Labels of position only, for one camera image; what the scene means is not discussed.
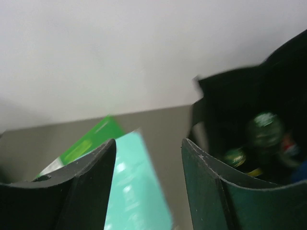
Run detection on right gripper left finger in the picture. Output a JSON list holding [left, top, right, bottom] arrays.
[[0, 139, 116, 230]]

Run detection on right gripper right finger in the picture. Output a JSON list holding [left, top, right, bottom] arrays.
[[181, 139, 307, 230]]

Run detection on clear water bottle blue cap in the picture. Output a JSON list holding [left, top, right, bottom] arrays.
[[289, 160, 307, 184]]

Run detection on black canvas bag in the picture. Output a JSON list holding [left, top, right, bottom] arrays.
[[192, 32, 307, 184]]

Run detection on teal folding board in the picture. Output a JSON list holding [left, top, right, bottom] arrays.
[[104, 131, 173, 230]]

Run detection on green plastic board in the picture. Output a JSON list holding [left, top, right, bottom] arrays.
[[33, 115, 125, 182]]

